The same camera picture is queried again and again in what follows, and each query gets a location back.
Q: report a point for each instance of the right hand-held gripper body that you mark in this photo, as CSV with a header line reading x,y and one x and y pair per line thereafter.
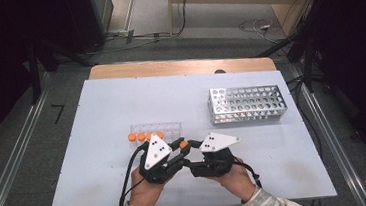
x,y
216,142

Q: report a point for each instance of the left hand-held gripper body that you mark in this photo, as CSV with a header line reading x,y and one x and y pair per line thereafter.
x,y
156,152

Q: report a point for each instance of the orange cap test tube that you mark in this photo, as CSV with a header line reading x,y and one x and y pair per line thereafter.
x,y
160,134
132,137
141,137
183,144
149,135

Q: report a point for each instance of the clear acrylic tube rack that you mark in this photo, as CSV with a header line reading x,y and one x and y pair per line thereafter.
x,y
173,128

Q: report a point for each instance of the perforated metal tube rack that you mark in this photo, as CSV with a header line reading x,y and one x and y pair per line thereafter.
x,y
248,104

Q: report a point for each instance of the person's left hand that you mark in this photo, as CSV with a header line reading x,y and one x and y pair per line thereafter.
x,y
145,195

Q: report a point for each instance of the person's right hand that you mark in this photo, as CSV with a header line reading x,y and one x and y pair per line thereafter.
x,y
236,182

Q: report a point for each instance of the black metal stand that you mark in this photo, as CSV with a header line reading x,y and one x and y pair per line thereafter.
x,y
34,72
307,58

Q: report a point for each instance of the grey cabinet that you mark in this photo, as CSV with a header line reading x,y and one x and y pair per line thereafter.
x,y
104,9

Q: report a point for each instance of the dark curtain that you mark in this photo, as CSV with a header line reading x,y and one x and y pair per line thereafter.
x,y
359,34
14,30

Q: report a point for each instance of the metal floor rail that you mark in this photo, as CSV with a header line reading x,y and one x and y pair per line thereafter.
x,y
13,154
331,137

